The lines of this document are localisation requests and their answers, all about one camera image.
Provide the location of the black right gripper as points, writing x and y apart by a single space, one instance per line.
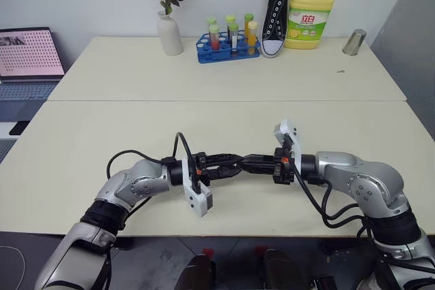
282 167

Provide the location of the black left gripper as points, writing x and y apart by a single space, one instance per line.
200 174

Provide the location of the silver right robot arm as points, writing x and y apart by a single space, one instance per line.
367 181

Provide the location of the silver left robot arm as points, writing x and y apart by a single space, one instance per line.
142 181

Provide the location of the small red part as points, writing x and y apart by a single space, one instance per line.
208 252

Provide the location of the dark rounded shape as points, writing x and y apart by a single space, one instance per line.
196 273
282 271

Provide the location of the blue test tube rack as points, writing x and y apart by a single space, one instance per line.
207 55

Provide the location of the green-capped red liquid tube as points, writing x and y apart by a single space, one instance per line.
214 38

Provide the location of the green-capped dark liquid tube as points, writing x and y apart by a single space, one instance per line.
234 37

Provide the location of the white ceramic vase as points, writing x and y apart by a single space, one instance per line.
169 35

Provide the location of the black canvas sneaker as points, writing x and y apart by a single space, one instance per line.
275 21

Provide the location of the green-capped empty tube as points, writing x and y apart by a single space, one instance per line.
212 20

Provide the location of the green-capped orange liquid tube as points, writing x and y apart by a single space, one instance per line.
248 18

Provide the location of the yellow detergent pump bottle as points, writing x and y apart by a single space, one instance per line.
307 21

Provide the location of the silver metal cup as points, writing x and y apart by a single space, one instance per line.
354 42

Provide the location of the black smartphone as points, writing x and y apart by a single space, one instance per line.
18 128

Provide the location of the grey perforated metal board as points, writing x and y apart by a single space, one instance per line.
5 149

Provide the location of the grey open laptop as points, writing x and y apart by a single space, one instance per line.
29 52

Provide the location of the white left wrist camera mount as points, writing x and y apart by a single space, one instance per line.
204 203

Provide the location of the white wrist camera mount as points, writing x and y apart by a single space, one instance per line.
204 203
292 133

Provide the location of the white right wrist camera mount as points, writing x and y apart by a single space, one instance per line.
292 133

